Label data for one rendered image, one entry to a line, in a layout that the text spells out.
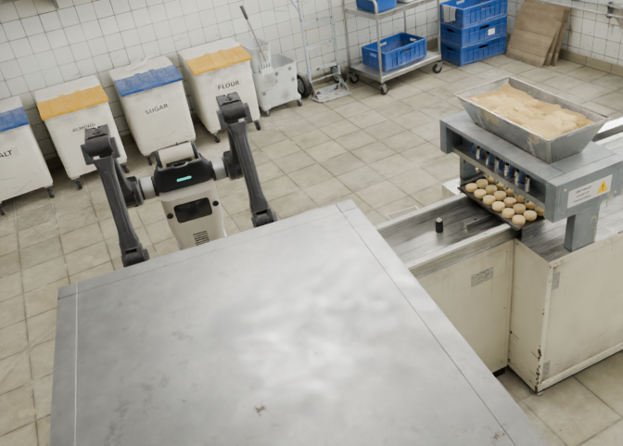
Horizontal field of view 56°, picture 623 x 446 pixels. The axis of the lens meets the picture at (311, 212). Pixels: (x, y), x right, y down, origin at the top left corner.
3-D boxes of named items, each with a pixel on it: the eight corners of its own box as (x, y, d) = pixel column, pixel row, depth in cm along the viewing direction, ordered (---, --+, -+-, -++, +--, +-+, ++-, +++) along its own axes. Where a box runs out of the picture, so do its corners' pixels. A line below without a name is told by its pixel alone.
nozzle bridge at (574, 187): (497, 162, 291) (500, 98, 273) (616, 234, 234) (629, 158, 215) (440, 184, 283) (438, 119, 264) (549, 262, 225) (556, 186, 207)
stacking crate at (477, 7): (481, 8, 655) (481, -10, 644) (507, 15, 624) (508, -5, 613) (438, 22, 635) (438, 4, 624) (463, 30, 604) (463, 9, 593)
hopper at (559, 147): (507, 105, 266) (509, 75, 258) (606, 151, 221) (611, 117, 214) (453, 123, 258) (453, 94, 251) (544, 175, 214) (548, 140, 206)
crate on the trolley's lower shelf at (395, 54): (402, 50, 643) (401, 31, 633) (426, 57, 615) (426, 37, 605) (362, 65, 621) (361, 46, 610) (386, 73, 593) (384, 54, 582)
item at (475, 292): (465, 333, 313) (466, 190, 265) (509, 377, 286) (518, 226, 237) (348, 387, 295) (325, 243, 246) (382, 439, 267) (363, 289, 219)
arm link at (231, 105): (238, 81, 204) (209, 87, 202) (249, 108, 196) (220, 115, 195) (250, 161, 241) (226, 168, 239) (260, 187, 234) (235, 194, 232)
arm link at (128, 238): (115, 135, 195) (81, 144, 193) (113, 136, 189) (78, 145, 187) (153, 258, 203) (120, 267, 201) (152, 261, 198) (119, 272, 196)
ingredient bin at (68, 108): (73, 195, 509) (39, 112, 467) (64, 167, 558) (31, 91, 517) (134, 173, 525) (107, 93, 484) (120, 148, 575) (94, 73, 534)
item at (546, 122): (508, 93, 261) (508, 80, 258) (604, 135, 218) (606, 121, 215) (457, 110, 254) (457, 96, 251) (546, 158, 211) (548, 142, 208)
